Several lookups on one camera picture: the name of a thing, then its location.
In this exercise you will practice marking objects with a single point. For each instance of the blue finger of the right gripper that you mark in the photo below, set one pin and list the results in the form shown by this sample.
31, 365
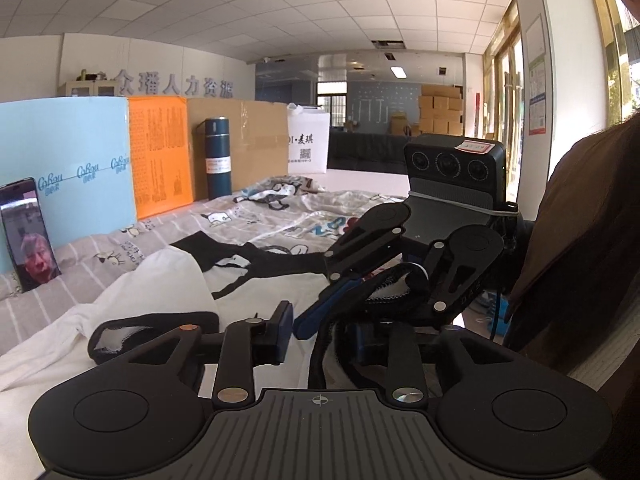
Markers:
371, 241
443, 277

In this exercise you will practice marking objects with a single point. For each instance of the stack of cardboard boxes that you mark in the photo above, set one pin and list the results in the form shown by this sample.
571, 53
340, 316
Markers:
440, 112

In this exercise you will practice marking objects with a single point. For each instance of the black camera module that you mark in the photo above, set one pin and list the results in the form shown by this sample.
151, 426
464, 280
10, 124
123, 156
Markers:
463, 170

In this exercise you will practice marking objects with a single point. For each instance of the white paper shopping bag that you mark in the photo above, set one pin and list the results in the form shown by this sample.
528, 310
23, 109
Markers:
308, 139

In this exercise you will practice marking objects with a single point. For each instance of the black smartphone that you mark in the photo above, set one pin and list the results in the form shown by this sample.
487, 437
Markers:
27, 238

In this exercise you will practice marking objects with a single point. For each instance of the orange cardboard box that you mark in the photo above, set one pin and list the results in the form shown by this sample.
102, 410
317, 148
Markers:
160, 154

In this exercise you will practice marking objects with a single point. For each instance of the brown cardboard box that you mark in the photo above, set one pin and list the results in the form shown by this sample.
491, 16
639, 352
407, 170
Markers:
258, 140

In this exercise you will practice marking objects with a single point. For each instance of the cartoon print grey bedsheet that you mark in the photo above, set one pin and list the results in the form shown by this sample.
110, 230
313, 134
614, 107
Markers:
234, 237

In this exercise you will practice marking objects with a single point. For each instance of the person's brown clothed torso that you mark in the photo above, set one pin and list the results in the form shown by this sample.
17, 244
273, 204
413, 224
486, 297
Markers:
575, 306

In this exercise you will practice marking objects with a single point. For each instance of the dark blue vacuum bottle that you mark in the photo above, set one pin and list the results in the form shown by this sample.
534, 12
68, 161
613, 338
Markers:
215, 132

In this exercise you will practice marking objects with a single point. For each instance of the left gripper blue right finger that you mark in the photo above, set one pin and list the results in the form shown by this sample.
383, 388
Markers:
393, 347

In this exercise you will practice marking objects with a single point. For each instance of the white shirt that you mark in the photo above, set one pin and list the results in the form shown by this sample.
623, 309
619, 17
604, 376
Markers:
170, 281

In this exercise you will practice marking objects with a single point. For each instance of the large light blue box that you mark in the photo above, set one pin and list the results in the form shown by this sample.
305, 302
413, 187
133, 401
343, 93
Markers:
78, 152

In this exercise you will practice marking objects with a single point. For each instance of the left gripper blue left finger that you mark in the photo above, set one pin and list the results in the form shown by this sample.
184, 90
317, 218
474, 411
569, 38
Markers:
249, 343

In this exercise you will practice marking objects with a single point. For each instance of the glass door wall cabinet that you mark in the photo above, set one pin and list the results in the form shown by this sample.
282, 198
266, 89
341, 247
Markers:
88, 88

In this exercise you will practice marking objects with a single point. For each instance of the black leather sofa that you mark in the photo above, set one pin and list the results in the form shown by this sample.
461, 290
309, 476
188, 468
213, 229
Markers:
367, 152

